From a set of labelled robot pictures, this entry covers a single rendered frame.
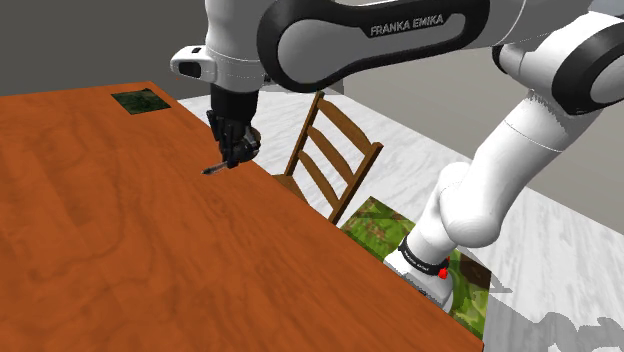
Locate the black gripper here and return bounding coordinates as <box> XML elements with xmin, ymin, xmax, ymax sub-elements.
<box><xmin>205</xmin><ymin>83</ymin><xmax>262</xmax><ymax>170</ymax></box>

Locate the brown wooden slatted chair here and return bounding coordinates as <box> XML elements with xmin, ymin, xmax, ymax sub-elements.
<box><xmin>271</xmin><ymin>90</ymin><xmax>385</xmax><ymax>227</ymax></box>

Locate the dark green flat square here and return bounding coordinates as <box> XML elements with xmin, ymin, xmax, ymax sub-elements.
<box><xmin>110</xmin><ymin>87</ymin><xmax>173</xmax><ymax>116</ymax></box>

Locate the orange wooden table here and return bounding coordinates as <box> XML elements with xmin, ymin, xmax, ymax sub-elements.
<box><xmin>0</xmin><ymin>80</ymin><xmax>486</xmax><ymax>352</ymax></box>

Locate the green patterned robot stand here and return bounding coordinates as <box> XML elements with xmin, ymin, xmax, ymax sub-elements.
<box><xmin>339</xmin><ymin>195</ymin><xmax>493</xmax><ymax>341</ymax></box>

